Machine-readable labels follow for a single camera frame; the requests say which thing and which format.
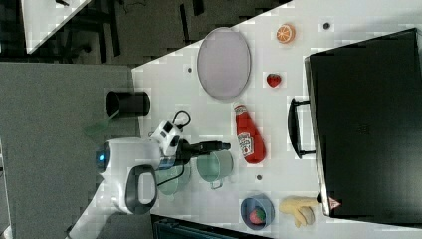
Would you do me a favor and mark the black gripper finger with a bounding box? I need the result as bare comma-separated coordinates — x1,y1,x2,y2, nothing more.
202,149,229,155
201,140,231,150

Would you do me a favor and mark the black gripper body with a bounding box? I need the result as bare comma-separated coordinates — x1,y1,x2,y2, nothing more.
177,139,206,164

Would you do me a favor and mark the red felt ketchup bottle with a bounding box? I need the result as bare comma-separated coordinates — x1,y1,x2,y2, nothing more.
234,104,267,164

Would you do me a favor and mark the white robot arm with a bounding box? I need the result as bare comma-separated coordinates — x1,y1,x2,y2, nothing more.
65,137,231,239

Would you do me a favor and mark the green oval strainer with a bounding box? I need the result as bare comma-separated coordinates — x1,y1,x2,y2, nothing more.
156,164,191,195

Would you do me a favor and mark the green metal pot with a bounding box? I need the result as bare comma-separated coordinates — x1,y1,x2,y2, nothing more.
196,150,234,190

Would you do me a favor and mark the black cylinder upper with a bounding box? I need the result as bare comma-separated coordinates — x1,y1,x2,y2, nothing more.
105,92,151,118

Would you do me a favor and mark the blue bowl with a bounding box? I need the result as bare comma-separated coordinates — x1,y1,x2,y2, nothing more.
240,193,275,231

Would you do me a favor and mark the strawberry toy in bowl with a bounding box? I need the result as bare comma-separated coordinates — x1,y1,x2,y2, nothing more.
249,208,266,225

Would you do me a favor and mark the grey round plate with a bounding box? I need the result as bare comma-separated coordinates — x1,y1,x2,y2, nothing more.
197,27,251,101

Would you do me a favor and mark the red strawberry toy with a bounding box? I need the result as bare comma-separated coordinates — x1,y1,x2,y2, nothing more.
267,74,282,88

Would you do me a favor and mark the yellow banana toy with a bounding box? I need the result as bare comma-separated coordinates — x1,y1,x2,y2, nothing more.
279,196,319,228

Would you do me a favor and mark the orange slice toy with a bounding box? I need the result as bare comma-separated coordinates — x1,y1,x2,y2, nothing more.
277,24,296,44

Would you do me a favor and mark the black toaster oven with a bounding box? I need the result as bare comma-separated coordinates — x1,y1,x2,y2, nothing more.
304,28,422,228

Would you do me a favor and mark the white background table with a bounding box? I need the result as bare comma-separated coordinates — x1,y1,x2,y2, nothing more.
20,0,93,54

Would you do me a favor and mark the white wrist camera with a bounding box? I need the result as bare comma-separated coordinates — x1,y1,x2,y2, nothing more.
150,121,182,156

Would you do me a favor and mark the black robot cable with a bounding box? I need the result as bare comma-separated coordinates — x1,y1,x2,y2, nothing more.
155,110,192,187

